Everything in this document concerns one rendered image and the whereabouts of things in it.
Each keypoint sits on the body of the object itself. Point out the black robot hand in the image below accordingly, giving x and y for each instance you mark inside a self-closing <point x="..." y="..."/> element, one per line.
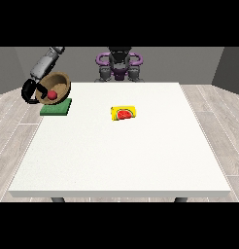
<point x="28" y="90"/>

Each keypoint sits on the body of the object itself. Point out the brown wooden bowl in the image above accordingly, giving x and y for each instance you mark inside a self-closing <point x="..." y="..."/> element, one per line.
<point x="58" y="83"/>

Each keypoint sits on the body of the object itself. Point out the small red ball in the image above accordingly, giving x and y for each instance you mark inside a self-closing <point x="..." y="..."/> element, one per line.
<point x="52" y="94"/>

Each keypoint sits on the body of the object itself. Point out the green square pad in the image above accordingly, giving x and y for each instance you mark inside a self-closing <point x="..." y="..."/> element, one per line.
<point x="56" y="108"/>

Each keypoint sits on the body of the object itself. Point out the grey robot trunk purple rings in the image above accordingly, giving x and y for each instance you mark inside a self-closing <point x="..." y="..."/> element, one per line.
<point x="119" y="68"/>

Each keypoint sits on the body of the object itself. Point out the dark table leg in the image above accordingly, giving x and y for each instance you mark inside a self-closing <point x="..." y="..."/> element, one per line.
<point x="180" y="199"/>
<point x="58" y="199"/>

